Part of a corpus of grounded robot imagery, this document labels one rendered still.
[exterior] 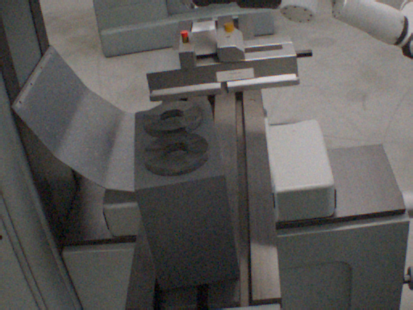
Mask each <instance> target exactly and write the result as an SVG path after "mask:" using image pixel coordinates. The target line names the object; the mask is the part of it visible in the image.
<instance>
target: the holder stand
mask: <svg viewBox="0 0 413 310"><path fill-rule="evenodd" d="M134 164H135V193H136V202H137V205H138V208H139V212H140V217H141V220H142V223H143V226H144V231H145V234H146V239H147V243H148V248H149V251H150V254H151V257H152V262H153V265H154V268H155V271H156V276H157V279H158V283H159V288H160V289H161V290H162V291H164V290H169V289H174V288H182V287H190V286H194V285H203V284H207V283H215V282H219V281H228V280H232V279H238V278H239V277H240V266H239V261H238V256H237V252H236V238H235V233H234V228H233V223H232V209H231V204H230V199H229V194H228V188H227V179H226V174H225V167H224V163H223V157H222V154H221V151H220V147H219V142H218V135H217V131H216V127H215V121H214V119H213V115H212V112H211V106H210V101H209V100H203V101H199V102H184V101H178V102H170V103H162V104H160V105H158V106H156V107H154V108H152V109H150V110H148V111H137V112H136V114H135V146H134Z"/></svg>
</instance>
